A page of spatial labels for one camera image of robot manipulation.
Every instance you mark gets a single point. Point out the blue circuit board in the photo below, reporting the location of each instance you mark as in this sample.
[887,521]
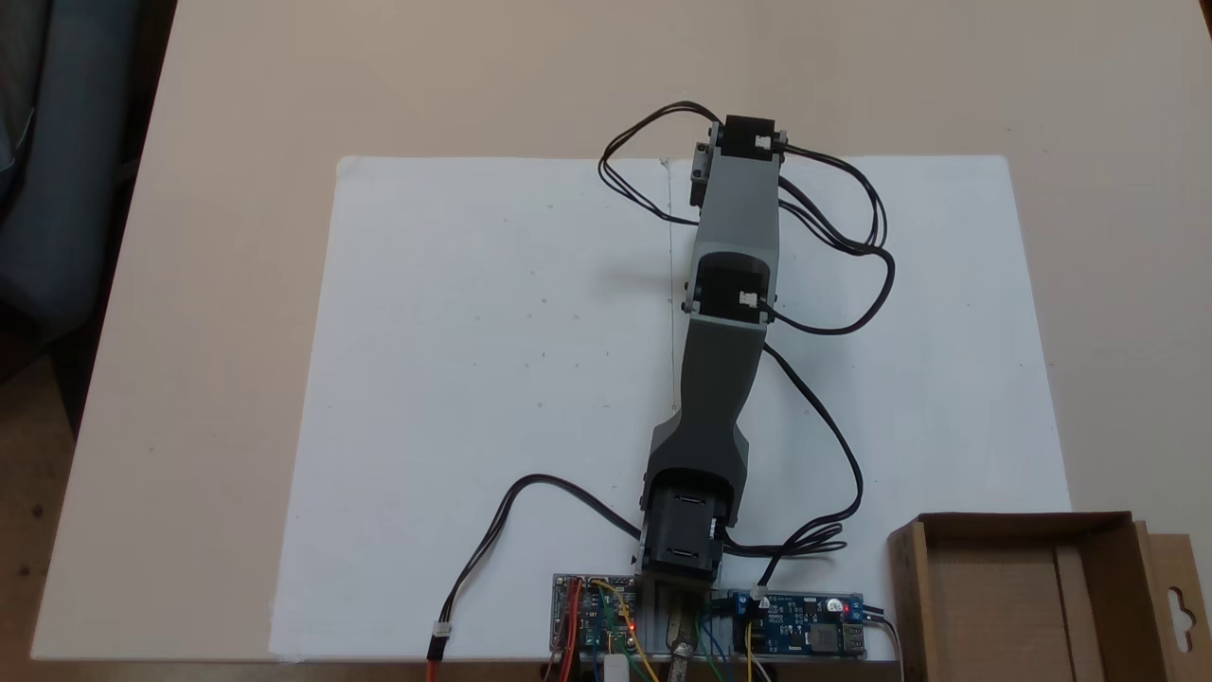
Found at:
[805,630]

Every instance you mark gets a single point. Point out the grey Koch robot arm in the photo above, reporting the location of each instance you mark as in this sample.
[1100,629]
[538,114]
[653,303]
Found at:
[739,208]

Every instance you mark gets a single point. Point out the brown cardboard box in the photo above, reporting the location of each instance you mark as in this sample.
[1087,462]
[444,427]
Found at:
[1013,606]

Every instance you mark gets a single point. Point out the white paper sheet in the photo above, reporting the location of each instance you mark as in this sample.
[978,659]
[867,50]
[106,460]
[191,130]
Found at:
[454,379]

